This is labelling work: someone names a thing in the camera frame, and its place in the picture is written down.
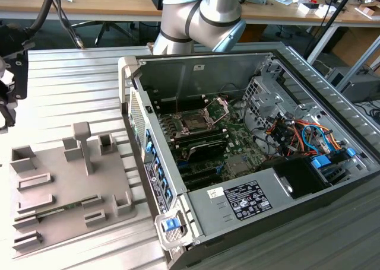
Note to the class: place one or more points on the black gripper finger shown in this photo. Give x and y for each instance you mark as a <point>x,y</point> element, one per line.
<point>9,118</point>

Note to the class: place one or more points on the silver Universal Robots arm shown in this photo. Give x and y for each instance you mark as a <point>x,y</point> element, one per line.
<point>219,6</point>

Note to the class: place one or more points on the black RAM slot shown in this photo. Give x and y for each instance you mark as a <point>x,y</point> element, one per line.
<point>199,133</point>
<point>205,138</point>
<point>184,101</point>

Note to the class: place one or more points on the CPU socket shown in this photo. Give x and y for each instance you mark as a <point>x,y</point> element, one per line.
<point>193,122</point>

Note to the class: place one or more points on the black expansion slot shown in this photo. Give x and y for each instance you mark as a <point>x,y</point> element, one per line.
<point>196,170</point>
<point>202,181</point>

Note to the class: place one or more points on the grey plastic parts rack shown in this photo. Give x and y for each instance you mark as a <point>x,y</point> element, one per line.
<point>68,187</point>

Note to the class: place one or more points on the green RAM stick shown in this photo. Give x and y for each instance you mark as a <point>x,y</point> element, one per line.
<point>71,206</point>

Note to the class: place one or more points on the open black PC case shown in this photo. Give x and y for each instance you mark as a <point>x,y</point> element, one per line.
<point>166,74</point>

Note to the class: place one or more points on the blue case release latch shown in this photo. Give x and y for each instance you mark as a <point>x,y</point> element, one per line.
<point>170,224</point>

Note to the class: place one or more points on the black graphics card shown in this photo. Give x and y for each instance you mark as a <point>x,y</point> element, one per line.
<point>207,151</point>

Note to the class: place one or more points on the grey power supply unit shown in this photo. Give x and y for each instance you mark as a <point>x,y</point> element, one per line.
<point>213,216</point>

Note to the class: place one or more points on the green motherboard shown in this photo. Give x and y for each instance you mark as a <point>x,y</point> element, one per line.
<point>240,142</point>

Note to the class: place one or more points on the grey chipset heatsink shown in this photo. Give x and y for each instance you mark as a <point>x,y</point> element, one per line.
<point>239,164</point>

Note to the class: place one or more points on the perforated metal drive cage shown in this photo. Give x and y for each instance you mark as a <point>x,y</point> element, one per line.
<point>267,101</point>

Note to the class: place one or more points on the small white box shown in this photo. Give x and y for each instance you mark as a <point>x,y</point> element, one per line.
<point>308,9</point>

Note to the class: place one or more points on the hard disk in blue carrier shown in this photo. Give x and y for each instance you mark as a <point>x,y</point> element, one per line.
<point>320,163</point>

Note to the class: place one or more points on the black slanted stand pole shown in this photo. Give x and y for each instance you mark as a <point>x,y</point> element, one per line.
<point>329,23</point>

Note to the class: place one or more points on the large brown cardboard box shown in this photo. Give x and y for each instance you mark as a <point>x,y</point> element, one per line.
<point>350,44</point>

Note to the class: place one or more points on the grey computer box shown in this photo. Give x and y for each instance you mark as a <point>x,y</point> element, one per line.
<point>362,87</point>

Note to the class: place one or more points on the small cardboard box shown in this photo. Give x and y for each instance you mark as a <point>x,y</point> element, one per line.
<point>367,12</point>

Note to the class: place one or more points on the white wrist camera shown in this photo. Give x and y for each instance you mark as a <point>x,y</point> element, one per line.
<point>2,69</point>

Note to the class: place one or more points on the wooden desk white frame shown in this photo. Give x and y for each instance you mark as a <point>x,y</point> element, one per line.
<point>267,13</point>
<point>124,3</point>

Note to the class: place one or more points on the aluminium profile post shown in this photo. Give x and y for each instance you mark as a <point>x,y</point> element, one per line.
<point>360,63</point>

